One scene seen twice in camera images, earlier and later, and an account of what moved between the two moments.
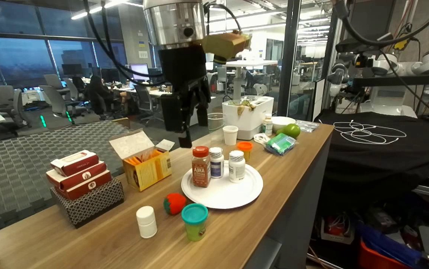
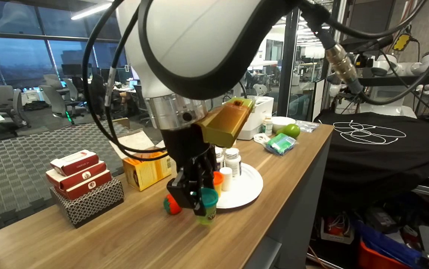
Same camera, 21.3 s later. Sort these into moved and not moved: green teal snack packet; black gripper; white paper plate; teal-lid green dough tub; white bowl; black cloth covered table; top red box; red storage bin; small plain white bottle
Moved: small plain white bottle; black gripper; teal-lid green dough tub
Not moved: black cloth covered table; white bowl; top red box; white paper plate; green teal snack packet; red storage bin
